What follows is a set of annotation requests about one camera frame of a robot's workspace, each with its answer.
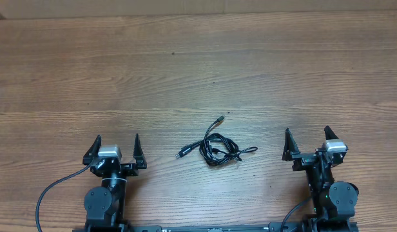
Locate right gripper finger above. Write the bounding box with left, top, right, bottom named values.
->
left=324, top=125, right=339, bottom=140
left=282, top=128, right=300, bottom=161

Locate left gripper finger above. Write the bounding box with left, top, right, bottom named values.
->
left=82, top=135, right=102, bottom=166
left=133, top=133, right=147, bottom=169

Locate black USB cable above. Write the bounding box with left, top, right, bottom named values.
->
left=175, top=115, right=259, bottom=168

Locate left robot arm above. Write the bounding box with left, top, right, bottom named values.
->
left=82, top=135, right=147, bottom=232

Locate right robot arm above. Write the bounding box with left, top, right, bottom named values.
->
left=280, top=126, right=359, bottom=232

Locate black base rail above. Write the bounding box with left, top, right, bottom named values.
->
left=72, top=221, right=360, bottom=232

